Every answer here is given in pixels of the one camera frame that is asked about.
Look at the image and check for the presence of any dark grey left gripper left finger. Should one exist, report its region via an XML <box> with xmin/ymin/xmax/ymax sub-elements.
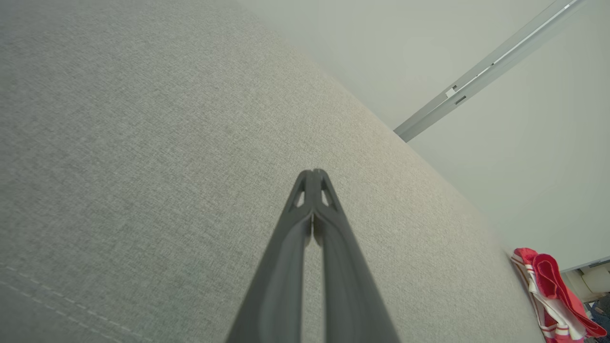
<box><xmin>226</xmin><ymin>169</ymin><xmax>315</xmax><ymax>343</ymax></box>

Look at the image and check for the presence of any red jersey with white sleeves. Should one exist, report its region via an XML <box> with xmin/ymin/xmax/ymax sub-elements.
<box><xmin>511</xmin><ymin>247</ymin><xmax>609</xmax><ymax>343</ymax></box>

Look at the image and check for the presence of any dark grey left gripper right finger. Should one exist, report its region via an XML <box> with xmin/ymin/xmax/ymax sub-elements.
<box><xmin>312</xmin><ymin>168</ymin><xmax>401</xmax><ymax>343</ymax></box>

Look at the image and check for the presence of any grey metal double-post stand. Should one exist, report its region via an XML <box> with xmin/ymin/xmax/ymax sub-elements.
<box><xmin>394</xmin><ymin>0</ymin><xmax>588</xmax><ymax>143</ymax></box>

